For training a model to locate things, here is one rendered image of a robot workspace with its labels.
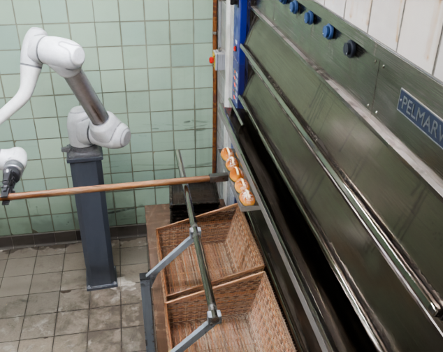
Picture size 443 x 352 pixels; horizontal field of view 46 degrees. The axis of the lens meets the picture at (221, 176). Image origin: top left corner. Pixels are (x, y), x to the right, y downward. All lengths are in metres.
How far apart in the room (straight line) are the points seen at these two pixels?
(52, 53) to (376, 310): 1.82
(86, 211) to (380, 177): 2.29
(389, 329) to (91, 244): 2.42
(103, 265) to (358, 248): 2.34
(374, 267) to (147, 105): 2.46
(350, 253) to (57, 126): 2.56
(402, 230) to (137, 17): 2.54
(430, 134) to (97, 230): 2.58
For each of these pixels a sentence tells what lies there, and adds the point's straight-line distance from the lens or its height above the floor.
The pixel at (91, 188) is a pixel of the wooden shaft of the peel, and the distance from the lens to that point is 2.42.
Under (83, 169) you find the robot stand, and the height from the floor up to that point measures 0.92.
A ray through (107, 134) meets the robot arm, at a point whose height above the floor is 1.20.
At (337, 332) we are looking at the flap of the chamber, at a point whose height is 1.41.
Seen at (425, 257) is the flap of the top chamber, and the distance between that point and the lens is 1.16.
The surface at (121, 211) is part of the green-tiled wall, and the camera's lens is 4.00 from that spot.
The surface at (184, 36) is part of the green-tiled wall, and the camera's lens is 3.47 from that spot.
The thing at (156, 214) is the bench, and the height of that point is 0.58.
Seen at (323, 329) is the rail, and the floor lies 1.43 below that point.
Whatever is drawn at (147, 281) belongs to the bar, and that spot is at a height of 0.94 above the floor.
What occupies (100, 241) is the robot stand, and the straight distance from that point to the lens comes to 3.45.
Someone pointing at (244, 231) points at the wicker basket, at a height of 0.81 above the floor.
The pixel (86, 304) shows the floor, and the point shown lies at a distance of 3.61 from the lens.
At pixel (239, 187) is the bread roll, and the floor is 1.22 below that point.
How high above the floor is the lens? 2.44
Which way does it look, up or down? 30 degrees down
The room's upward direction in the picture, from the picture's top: 1 degrees clockwise
